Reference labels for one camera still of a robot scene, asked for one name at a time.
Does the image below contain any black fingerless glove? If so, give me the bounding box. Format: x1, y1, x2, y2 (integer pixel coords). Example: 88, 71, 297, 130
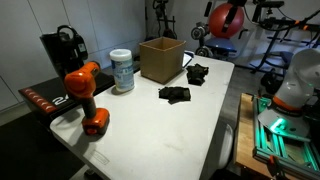
159, 87, 191, 104

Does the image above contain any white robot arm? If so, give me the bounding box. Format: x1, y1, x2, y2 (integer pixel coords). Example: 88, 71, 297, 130
258, 48, 320, 142

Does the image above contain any brown cardboard box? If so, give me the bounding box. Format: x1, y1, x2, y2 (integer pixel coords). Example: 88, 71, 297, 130
139, 37, 186, 84

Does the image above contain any white dustpan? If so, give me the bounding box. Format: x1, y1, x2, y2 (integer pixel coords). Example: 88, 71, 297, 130
182, 50, 194, 68

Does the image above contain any white wipes canister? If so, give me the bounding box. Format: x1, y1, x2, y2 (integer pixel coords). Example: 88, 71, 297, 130
109, 49, 134, 92

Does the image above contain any white laundry basket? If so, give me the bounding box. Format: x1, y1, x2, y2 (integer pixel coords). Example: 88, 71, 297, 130
218, 124, 234, 169

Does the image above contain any red exercise ball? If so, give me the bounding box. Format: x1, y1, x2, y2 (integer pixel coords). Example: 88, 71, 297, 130
209, 3, 244, 38

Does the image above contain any weight bench machine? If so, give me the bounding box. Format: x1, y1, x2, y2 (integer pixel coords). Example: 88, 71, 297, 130
190, 0, 320, 75

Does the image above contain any orange cordless drill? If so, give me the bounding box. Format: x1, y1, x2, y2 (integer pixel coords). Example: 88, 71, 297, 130
64, 61, 110, 135

